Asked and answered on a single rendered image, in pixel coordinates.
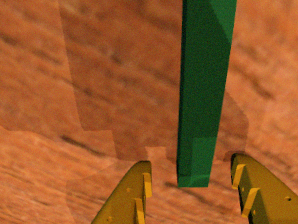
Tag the green rod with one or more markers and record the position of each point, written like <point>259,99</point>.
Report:
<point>207,31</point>

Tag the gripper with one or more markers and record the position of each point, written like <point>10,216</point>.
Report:
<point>264,198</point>

